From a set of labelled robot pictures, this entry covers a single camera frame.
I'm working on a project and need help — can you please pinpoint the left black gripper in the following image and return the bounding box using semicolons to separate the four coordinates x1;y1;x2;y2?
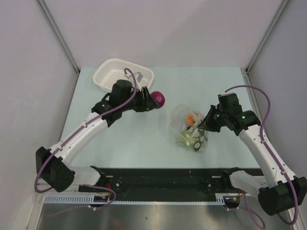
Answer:
120;87;158;113

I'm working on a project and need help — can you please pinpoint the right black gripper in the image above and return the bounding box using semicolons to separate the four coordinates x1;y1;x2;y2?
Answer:
198;104;229;133

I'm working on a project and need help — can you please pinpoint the purple fake fruit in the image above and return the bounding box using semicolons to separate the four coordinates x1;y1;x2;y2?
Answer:
151;91;165;108

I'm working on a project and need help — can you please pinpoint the red orange fake fruit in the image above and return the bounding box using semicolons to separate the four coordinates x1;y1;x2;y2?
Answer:
186;115;195;126

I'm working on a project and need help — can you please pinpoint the polka dot zip bag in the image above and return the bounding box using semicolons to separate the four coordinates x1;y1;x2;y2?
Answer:
169;104;208;152

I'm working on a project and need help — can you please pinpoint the green fake fruit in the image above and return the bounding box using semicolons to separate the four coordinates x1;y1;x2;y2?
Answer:
181;131;192;142

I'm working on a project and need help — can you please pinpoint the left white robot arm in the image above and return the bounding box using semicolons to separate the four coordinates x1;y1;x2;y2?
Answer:
35;86;165;192

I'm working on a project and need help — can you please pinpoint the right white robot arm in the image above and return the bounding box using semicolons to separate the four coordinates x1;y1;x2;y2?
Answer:
198;105;307;216

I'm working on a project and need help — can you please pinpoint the white perforated plastic basket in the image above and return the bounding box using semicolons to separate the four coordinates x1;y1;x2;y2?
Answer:
93;58;154;92

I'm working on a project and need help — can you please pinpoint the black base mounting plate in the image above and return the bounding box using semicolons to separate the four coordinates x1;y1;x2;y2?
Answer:
79;165;251;202

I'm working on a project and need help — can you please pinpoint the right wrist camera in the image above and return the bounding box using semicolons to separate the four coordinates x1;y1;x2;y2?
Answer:
218;93;243;115

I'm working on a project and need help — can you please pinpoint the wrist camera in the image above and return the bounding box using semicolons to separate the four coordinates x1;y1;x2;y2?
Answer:
218;93;243;115
109;72;143;107

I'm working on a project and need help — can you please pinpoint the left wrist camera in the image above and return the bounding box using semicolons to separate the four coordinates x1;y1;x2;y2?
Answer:
109;72;143;107

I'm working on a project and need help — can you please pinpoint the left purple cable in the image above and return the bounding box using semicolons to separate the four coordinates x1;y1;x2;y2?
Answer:
34;68;142;218

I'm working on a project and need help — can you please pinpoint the purple cable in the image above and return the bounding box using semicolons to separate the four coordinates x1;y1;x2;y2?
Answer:
34;68;142;218
222;85;299;228

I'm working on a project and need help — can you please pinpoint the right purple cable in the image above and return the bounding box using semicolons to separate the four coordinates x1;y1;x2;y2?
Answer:
222;85;299;228

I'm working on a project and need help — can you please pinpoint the white slotted cable duct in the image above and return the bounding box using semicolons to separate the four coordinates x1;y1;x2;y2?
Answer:
44;194;225;206

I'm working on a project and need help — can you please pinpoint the right aluminium frame post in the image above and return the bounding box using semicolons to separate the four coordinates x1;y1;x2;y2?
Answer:
245;0;291;73

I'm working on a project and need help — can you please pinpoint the aluminium frame post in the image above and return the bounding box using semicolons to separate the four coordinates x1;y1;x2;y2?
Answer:
245;0;291;73
35;0;81;76

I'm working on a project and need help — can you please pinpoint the left aluminium frame post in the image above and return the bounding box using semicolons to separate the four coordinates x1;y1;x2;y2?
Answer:
35;0;81;76

